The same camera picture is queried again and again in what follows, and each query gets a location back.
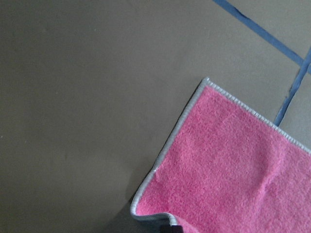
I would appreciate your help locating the pink towel with white edge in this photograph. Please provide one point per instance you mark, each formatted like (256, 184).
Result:
(227, 169)

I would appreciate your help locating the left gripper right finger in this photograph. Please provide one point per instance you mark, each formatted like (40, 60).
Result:
(176, 227)

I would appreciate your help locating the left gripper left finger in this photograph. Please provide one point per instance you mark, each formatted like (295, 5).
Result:
(165, 227)

